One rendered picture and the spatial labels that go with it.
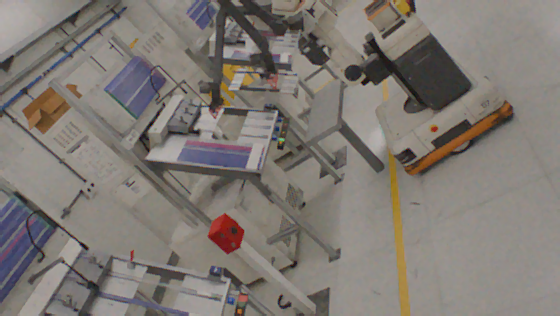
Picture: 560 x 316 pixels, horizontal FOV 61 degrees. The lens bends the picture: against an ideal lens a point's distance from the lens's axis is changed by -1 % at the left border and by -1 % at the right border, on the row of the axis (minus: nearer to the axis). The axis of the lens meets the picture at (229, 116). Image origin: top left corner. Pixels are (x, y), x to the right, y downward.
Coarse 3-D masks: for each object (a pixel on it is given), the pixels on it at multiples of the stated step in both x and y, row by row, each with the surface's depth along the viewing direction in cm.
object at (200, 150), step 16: (192, 144) 295; (208, 144) 294; (224, 144) 294; (240, 144) 293; (256, 144) 293; (192, 160) 281; (208, 160) 280; (224, 160) 280; (240, 160) 279; (256, 160) 279
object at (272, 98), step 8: (264, 96) 352; (272, 96) 350; (272, 104) 354; (280, 104) 352; (288, 112) 354; (296, 120) 357; (296, 128) 360; (304, 128) 359; (304, 136) 362; (320, 144) 365; (320, 152) 366; (328, 152) 367; (336, 152) 378; (344, 152) 368; (328, 160) 369; (336, 160) 368; (344, 160) 359; (320, 168) 377; (336, 168) 359; (320, 176) 368
